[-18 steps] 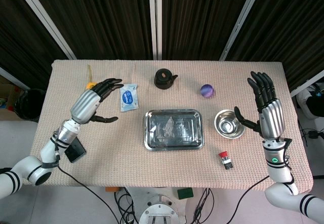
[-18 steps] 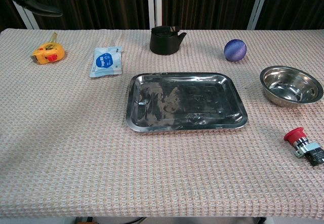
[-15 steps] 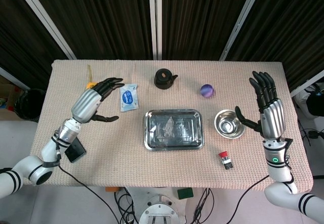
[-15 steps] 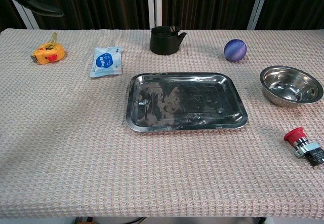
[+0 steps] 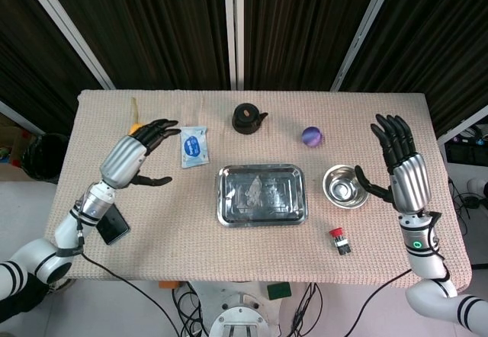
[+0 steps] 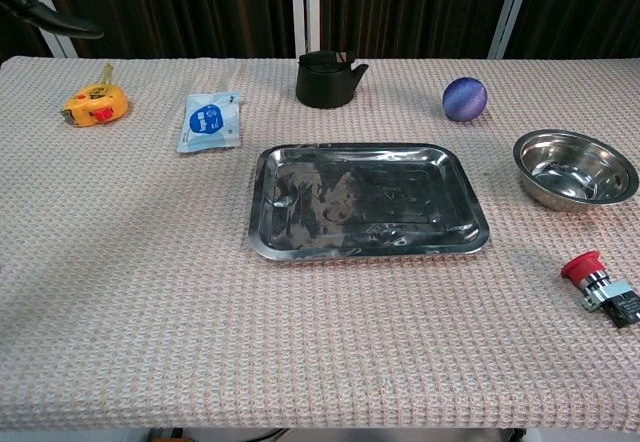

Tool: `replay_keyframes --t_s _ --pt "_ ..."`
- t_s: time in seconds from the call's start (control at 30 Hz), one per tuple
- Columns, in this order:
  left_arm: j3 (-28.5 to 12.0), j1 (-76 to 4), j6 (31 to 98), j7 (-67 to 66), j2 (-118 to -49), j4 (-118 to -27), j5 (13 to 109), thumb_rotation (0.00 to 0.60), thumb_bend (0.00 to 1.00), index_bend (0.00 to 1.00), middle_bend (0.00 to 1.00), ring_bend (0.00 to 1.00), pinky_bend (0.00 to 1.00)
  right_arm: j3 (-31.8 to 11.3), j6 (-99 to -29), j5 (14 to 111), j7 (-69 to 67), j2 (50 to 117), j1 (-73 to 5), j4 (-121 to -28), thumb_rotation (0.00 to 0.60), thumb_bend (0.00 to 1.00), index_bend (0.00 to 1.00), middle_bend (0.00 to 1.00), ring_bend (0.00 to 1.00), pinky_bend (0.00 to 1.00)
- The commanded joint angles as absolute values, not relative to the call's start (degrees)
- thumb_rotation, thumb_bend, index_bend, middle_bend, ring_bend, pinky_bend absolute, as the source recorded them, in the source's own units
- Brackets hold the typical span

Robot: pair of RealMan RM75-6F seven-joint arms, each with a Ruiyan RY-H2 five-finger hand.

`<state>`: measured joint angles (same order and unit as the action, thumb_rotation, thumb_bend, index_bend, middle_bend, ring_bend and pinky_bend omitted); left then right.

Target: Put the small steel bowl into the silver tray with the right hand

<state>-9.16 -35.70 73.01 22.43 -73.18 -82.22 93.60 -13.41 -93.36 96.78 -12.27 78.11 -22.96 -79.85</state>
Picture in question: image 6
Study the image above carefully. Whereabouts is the yellow tape measure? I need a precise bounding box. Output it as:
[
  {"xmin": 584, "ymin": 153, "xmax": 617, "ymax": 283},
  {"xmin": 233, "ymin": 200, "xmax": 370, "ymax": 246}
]
[{"xmin": 60, "ymin": 63, "xmax": 130, "ymax": 128}]

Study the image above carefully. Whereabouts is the round stainless steel bowl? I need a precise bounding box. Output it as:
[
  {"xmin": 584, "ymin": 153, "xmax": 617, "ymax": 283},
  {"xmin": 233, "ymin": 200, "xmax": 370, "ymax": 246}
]
[{"xmin": 512, "ymin": 129, "xmax": 640, "ymax": 213}]

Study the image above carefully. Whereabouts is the black cable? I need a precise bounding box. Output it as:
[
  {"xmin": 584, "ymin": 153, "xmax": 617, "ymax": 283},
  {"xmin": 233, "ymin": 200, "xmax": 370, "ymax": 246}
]
[{"xmin": 248, "ymin": 428, "xmax": 289, "ymax": 442}]

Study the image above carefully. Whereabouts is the black cast iron teapot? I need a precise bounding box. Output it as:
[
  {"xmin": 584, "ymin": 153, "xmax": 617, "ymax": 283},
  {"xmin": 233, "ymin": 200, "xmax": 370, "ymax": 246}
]
[{"xmin": 295, "ymin": 50, "xmax": 370, "ymax": 110}]

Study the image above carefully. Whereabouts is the purple ball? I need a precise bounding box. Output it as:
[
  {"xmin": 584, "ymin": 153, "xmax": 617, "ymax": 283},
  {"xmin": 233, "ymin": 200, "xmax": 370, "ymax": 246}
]
[{"xmin": 442, "ymin": 77, "xmax": 489, "ymax": 123}]

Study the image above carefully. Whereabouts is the pink waffle-weave tablecloth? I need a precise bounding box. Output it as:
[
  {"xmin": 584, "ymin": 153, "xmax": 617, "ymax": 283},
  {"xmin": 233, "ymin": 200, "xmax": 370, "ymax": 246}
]
[{"xmin": 0, "ymin": 56, "xmax": 640, "ymax": 434}]

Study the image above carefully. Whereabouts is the blue white wet wipes packet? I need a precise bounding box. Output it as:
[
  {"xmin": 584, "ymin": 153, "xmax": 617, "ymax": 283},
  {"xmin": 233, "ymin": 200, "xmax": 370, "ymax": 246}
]
[{"xmin": 176, "ymin": 91, "xmax": 243, "ymax": 154}]

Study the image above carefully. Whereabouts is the stainless steel tray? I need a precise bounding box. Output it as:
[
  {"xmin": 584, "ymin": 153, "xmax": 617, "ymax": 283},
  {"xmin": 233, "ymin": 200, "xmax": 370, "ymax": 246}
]
[{"xmin": 248, "ymin": 142, "xmax": 491, "ymax": 262}]

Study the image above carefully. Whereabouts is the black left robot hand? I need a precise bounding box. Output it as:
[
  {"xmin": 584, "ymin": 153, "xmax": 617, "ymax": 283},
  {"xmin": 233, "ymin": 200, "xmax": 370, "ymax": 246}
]
[{"xmin": 0, "ymin": 0, "xmax": 105, "ymax": 40}]

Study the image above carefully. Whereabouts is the white metal frame post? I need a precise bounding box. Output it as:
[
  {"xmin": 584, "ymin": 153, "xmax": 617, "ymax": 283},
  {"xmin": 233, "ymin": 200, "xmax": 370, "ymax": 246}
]
[
  {"xmin": 305, "ymin": 0, "xmax": 322, "ymax": 59},
  {"xmin": 2, "ymin": 0, "xmax": 79, "ymax": 59},
  {"xmin": 487, "ymin": 0, "xmax": 537, "ymax": 60},
  {"xmin": 290, "ymin": 0, "xmax": 307, "ymax": 59}
]

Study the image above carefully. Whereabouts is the red emergency stop button switch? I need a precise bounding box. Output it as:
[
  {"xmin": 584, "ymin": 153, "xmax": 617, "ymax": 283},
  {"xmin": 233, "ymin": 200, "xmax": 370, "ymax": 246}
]
[{"xmin": 560, "ymin": 250, "xmax": 640, "ymax": 330}]

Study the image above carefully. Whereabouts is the dark pleated curtain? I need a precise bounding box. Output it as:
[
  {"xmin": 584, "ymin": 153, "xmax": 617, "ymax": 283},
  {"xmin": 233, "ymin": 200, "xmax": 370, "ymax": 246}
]
[{"xmin": 0, "ymin": 0, "xmax": 640, "ymax": 61}]

